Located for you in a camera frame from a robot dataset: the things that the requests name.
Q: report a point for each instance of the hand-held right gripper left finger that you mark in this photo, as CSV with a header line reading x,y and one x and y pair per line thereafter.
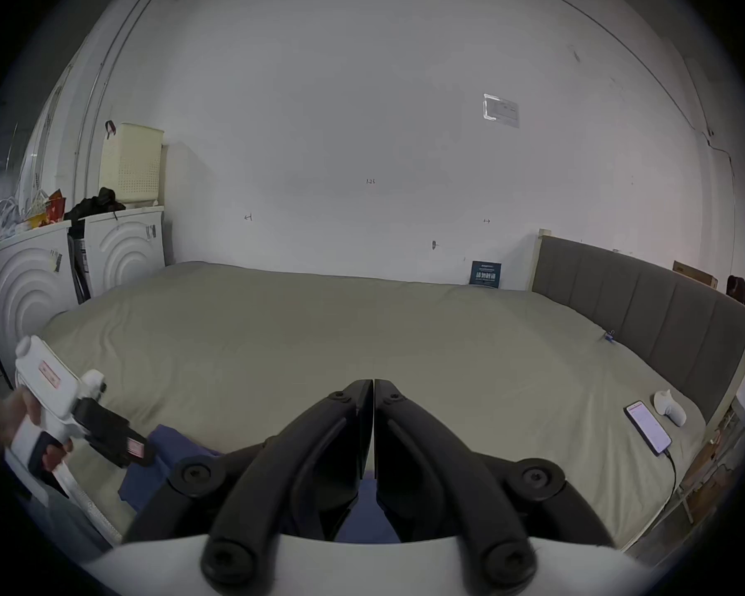
x,y
273,475

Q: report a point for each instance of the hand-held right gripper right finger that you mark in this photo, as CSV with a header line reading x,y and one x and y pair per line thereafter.
x,y
465,475

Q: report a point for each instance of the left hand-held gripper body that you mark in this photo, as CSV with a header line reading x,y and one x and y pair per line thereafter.
x,y
43,379

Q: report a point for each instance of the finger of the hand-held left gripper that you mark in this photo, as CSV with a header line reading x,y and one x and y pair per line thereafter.
x,y
115,435

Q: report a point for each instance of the dark blue garment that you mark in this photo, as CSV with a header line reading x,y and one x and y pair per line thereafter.
x,y
161,457

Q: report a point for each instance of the person's left hand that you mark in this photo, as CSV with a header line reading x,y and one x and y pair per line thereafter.
x,y
9,416

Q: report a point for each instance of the bed with beige sheet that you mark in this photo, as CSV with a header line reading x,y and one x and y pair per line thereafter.
x,y
347,320

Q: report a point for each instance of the black phone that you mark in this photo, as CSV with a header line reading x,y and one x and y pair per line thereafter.
x,y
648,427

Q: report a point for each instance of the dark blue sign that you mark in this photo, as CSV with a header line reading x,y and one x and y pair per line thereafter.
x,y
485,274

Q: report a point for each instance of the white hand controller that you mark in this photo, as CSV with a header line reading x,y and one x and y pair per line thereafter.
x,y
670,407

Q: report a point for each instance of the grey padded headboard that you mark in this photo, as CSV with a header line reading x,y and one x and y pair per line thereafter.
x,y
652,308

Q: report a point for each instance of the brown carton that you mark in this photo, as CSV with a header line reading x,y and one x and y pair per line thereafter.
x,y
695,274

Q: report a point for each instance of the white wall notice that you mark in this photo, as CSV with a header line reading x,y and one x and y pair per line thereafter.
x,y
501,110

